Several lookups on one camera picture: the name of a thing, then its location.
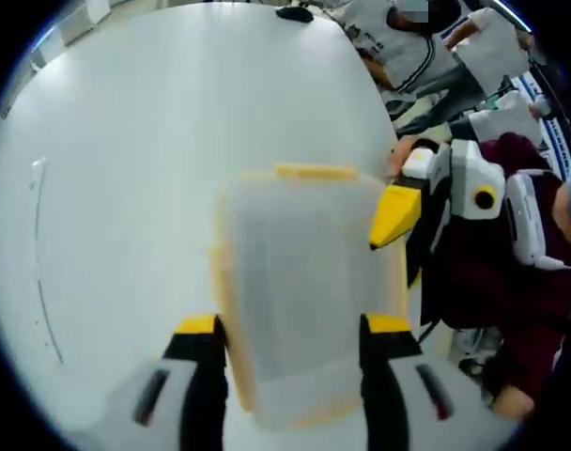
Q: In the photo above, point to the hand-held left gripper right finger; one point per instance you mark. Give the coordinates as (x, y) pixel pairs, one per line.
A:
(393, 399)

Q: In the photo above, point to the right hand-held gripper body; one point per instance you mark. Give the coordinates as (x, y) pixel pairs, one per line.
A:
(473, 174)

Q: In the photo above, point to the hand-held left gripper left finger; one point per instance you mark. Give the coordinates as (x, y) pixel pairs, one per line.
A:
(173, 399)

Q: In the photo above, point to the clear plastic storage box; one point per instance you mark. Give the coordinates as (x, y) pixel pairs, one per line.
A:
(313, 399)

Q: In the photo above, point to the clear yellow-rimmed plastic container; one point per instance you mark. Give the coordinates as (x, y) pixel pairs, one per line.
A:
(304, 282)

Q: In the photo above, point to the person's right hand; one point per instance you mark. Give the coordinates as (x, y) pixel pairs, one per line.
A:
(400, 157)

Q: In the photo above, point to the white chest-worn device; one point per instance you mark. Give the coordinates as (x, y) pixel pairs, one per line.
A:
(525, 221)

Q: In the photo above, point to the person's torso in maroon shirt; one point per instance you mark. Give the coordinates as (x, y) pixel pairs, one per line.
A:
(501, 291)

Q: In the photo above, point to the person's bare leg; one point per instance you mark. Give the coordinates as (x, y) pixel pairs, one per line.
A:
(513, 404)

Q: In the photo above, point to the small black object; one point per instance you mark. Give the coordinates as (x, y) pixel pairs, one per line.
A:
(292, 12)

